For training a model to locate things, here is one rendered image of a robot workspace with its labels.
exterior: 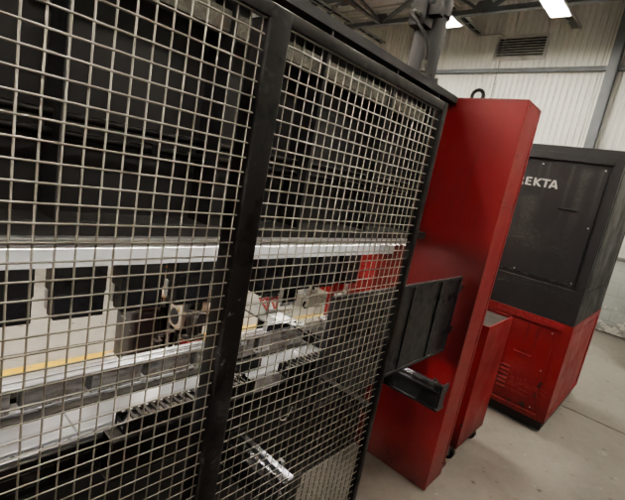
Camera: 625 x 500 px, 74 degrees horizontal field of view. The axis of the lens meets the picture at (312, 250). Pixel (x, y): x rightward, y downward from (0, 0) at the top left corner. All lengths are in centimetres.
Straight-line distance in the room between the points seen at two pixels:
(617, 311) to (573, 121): 333
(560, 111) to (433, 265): 674
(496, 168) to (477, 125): 26
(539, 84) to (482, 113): 674
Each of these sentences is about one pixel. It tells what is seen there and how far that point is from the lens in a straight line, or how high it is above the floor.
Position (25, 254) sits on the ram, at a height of 138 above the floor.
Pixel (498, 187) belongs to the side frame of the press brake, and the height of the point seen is 184.
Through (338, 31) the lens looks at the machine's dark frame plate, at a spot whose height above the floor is 227.
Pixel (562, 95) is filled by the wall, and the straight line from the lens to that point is 909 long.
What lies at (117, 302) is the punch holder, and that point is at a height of 120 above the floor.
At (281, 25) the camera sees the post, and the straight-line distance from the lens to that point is 78.
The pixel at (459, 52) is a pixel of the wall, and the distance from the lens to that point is 1008.
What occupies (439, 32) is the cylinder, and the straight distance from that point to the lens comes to 248.
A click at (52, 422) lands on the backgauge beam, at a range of 137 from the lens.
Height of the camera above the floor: 175
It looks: 11 degrees down
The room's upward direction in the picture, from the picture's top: 11 degrees clockwise
